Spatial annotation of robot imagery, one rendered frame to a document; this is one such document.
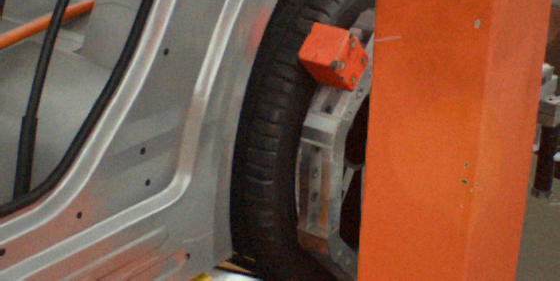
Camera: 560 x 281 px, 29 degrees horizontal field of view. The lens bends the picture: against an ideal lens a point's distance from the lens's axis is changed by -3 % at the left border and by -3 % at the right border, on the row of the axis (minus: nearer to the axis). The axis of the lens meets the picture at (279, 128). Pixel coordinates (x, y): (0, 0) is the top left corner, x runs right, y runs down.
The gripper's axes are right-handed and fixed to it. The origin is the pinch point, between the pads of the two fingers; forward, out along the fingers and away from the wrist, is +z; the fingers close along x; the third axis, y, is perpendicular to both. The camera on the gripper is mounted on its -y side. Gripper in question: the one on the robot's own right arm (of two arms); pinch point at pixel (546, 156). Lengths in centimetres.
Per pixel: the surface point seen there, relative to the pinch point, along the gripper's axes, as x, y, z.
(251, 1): -31, 36, 53
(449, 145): 17, 33, 76
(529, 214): -54, -83, -131
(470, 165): 20, 31, 76
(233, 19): -31, 34, 57
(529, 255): -41, -83, -105
